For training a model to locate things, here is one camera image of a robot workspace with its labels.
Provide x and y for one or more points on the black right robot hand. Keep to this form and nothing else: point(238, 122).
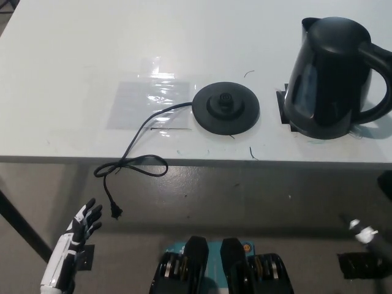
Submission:
point(364, 234)

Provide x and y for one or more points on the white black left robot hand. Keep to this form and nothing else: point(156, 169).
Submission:
point(61, 254)

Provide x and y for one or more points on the black electric kettle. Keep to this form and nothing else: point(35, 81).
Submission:
point(321, 79)

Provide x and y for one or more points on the black object beside desk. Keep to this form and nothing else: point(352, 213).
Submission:
point(386, 185)

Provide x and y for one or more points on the black tape patch on desk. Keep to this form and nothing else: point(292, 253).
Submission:
point(281, 107)

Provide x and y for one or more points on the round black kettle base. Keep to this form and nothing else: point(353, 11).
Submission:
point(242, 116)

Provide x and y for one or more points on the clear plastic sheet taped down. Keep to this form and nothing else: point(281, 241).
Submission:
point(137, 104)

